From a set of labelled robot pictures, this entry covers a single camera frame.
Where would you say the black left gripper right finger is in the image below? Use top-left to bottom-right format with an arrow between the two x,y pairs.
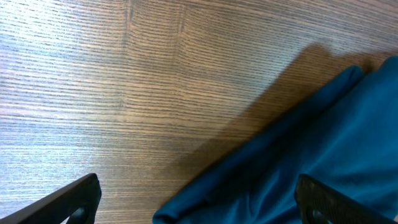
294,174 -> 395,224

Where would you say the blue polo shirt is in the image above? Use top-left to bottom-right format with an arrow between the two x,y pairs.
152,57 -> 397,223

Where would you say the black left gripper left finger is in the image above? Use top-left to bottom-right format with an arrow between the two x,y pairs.
1,173 -> 101,224

